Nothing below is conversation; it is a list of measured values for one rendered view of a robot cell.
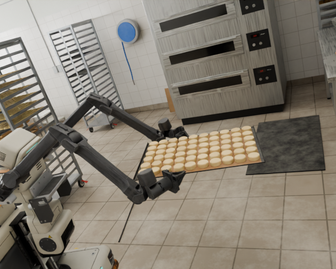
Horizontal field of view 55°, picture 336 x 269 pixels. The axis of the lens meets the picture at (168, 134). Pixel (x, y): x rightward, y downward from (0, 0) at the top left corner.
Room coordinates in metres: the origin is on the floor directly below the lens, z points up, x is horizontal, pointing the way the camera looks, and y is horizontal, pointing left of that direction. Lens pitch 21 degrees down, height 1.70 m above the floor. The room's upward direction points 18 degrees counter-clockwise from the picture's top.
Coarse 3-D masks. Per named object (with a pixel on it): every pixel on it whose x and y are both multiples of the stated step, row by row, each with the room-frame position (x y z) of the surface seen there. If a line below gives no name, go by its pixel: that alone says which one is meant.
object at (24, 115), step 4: (36, 108) 3.66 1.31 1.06; (40, 108) 3.59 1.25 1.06; (24, 112) 3.71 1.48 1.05; (28, 112) 3.59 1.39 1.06; (32, 112) 3.54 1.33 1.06; (20, 116) 3.50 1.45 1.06; (24, 116) 3.43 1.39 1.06; (12, 120) 3.43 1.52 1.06; (16, 120) 3.40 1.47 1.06; (20, 120) 3.31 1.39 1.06; (0, 124) 3.43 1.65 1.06; (4, 124) 3.35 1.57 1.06; (8, 124) 3.30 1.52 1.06; (0, 128) 3.27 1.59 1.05; (4, 128) 3.17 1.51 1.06; (8, 128) 3.18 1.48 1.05
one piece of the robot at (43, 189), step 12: (48, 168) 1.80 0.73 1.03; (36, 180) 1.67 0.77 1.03; (48, 180) 1.75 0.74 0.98; (60, 180) 1.71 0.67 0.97; (36, 192) 1.62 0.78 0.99; (48, 192) 1.61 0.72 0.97; (60, 192) 1.82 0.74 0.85; (36, 204) 1.57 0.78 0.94; (48, 204) 1.56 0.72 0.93; (48, 216) 1.56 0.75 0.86
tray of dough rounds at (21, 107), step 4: (36, 100) 3.66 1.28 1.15; (20, 104) 3.72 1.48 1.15; (24, 104) 3.65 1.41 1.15; (28, 104) 3.55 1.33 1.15; (12, 108) 3.61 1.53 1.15; (16, 108) 3.54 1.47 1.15; (20, 108) 3.44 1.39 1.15; (8, 112) 3.45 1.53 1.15; (12, 112) 3.41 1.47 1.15; (16, 112) 3.30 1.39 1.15; (0, 116) 3.35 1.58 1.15; (4, 116) 3.30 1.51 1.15; (0, 120) 3.18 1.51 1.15; (4, 120) 3.13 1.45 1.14
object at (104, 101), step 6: (90, 96) 1.81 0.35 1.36; (96, 96) 1.83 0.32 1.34; (102, 96) 1.86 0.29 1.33; (84, 102) 1.81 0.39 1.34; (90, 102) 1.80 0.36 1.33; (96, 102) 1.79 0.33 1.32; (102, 102) 1.79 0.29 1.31; (108, 102) 1.83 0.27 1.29; (78, 108) 1.82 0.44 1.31; (84, 108) 1.82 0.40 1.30; (90, 108) 1.82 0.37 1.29; (72, 114) 1.84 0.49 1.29; (78, 114) 1.83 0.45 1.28; (84, 114) 1.83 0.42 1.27; (66, 120) 1.86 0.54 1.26; (72, 120) 1.84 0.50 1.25; (78, 120) 1.84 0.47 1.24; (72, 126) 1.85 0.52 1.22
